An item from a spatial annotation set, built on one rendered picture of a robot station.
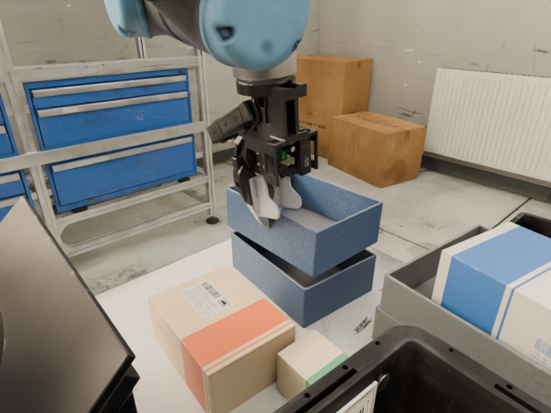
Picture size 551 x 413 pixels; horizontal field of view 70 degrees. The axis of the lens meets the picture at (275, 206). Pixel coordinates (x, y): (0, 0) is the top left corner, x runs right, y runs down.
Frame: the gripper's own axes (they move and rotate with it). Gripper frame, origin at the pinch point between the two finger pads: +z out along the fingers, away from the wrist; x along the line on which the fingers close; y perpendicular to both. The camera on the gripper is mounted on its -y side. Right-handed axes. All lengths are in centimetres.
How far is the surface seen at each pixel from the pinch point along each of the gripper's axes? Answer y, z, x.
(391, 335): 30.2, -10.0, -14.2
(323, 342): 17.0, 7.8, -6.1
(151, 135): -138, 28, 40
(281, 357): 15.4, 7.4, -11.3
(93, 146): -137, 26, 13
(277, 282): 3.1, 9.6, -1.4
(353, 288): 10.2, 12.3, 8.1
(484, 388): 35.7, -9.9, -13.6
